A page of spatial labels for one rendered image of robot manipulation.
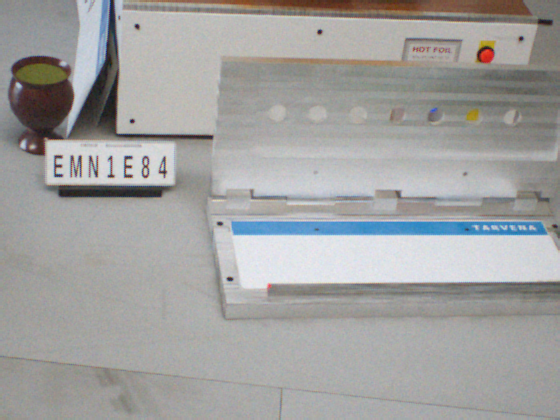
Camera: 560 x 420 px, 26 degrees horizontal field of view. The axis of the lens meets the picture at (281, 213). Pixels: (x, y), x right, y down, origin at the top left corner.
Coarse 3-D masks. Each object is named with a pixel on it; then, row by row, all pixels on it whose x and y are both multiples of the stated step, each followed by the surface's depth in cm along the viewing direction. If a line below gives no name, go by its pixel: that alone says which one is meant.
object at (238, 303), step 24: (240, 192) 148; (384, 192) 152; (528, 192) 155; (216, 216) 146; (240, 216) 146; (264, 216) 147; (288, 216) 147; (312, 216) 148; (336, 216) 149; (360, 216) 149; (384, 216) 150; (408, 216) 150; (432, 216) 151; (456, 216) 151; (480, 216) 152; (504, 216) 153; (528, 216) 153; (552, 216) 154; (216, 240) 142; (216, 264) 141; (240, 288) 136; (240, 312) 134; (264, 312) 134; (288, 312) 135; (312, 312) 135; (336, 312) 136; (360, 312) 137; (384, 312) 137; (408, 312) 138; (432, 312) 138; (456, 312) 139; (480, 312) 139; (504, 312) 140; (528, 312) 140; (552, 312) 141
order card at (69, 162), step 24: (48, 144) 148; (72, 144) 149; (96, 144) 149; (120, 144) 150; (144, 144) 150; (168, 144) 151; (48, 168) 149; (72, 168) 149; (96, 168) 150; (120, 168) 150; (144, 168) 151; (168, 168) 151
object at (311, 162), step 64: (256, 64) 139; (320, 64) 140; (384, 64) 142; (448, 64) 144; (512, 64) 145; (256, 128) 144; (320, 128) 145; (384, 128) 147; (448, 128) 148; (512, 128) 149; (256, 192) 147; (320, 192) 148; (448, 192) 151; (512, 192) 153
